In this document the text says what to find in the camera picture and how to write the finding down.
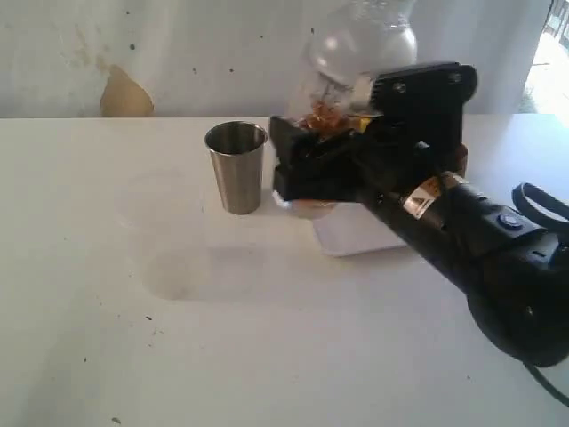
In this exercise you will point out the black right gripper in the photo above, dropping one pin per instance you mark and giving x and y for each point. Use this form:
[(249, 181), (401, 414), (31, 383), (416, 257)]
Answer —
[(382, 156)]

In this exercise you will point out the brown food pieces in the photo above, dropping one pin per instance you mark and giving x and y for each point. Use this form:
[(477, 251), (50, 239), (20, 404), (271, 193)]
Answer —
[(328, 121)]

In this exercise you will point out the clear plastic shaker cup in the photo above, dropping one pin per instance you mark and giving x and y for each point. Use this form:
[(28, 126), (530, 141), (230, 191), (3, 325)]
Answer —
[(311, 174)]

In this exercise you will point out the stainless steel cup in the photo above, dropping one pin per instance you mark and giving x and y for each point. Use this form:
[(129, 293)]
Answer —
[(236, 150)]

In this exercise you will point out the clear plastic dome lid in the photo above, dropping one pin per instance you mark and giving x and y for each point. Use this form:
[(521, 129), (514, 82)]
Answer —
[(363, 37)]

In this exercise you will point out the brown wooden cup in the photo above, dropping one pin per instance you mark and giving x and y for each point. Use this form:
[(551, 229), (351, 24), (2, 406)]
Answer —
[(462, 160)]

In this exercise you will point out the white rectangular tray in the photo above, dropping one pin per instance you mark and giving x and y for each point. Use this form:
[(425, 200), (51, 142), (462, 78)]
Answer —
[(350, 229)]

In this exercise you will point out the translucent plastic pot container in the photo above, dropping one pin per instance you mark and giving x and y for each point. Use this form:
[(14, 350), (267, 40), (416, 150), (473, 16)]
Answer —
[(162, 215)]

